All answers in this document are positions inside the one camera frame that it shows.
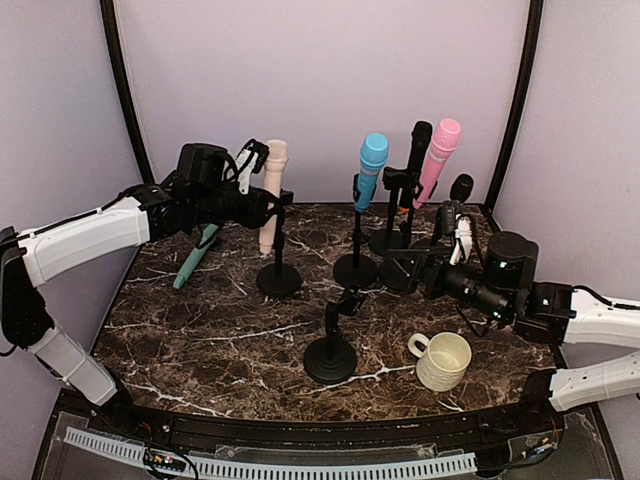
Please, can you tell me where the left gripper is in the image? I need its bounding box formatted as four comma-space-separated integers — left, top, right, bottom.
193, 179, 284, 229

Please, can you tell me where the mint green microphone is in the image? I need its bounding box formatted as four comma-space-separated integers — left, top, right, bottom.
173, 224, 221, 290

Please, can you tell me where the black stand of blue microphone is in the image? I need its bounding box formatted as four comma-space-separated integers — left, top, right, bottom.
333, 170, 377, 289

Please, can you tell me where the beige microphone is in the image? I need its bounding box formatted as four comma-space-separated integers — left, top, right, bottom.
259, 139, 289, 255

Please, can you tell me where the black stand of beige microphone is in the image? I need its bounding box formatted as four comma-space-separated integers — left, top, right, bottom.
256, 190, 302, 299

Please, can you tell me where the black stand of green microphone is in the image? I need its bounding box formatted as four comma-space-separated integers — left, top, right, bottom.
303, 287, 366, 385

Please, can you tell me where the blue microphone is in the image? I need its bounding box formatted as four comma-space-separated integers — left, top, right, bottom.
353, 132, 389, 213

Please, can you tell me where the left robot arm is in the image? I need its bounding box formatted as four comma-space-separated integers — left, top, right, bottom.
1, 139, 276, 436

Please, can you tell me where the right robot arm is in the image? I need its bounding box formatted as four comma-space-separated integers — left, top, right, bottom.
385, 231, 639, 434

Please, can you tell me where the black stand of tall microphone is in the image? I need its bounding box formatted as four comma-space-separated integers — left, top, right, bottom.
378, 167, 418, 292

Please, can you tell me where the black stand of pink microphone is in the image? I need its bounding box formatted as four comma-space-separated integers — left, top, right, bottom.
368, 221, 402, 256

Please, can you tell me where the black stand of small microphone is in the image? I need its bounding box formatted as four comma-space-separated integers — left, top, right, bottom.
411, 207, 443, 249

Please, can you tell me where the small black microphone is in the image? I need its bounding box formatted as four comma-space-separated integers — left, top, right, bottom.
432, 173, 475, 246

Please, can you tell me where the tall black microphone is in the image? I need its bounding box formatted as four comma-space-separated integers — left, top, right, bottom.
399, 120, 433, 213

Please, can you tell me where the pink microphone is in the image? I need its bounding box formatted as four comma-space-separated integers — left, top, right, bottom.
412, 118, 461, 209

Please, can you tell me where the cream ribbed mug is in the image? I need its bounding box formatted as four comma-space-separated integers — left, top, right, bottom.
407, 332, 472, 393

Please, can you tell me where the black front rail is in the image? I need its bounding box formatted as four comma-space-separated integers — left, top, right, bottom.
82, 399, 564, 454

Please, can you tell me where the black left corner post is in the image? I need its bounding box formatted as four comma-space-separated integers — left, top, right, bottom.
99, 0, 155, 183

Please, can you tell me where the black corner post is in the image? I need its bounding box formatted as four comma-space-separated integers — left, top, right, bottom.
99, 0, 155, 183
483, 0, 544, 217

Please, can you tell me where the white cable duct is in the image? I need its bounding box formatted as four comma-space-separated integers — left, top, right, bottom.
63, 427, 477, 479

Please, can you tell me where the black right corner post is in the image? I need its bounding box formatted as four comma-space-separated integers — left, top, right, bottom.
483, 0, 544, 217

